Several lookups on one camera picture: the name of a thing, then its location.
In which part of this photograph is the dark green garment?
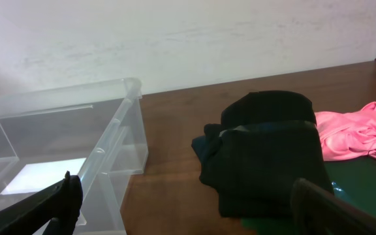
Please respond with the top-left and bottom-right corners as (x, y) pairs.
(242, 156), (376, 234)

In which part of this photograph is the pink garment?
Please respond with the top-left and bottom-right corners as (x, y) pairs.
(315, 102), (376, 161)

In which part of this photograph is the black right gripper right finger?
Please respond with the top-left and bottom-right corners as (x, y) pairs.
(290, 178), (376, 235)

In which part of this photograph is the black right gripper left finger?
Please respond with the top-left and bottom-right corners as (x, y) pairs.
(0, 172), (83, 235)

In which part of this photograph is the clear plastic storage bin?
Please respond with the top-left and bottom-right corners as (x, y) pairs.
(0, 78), (148, 234)

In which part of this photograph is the black garment with tape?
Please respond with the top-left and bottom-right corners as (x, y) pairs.
(191, 91), (334, 218)

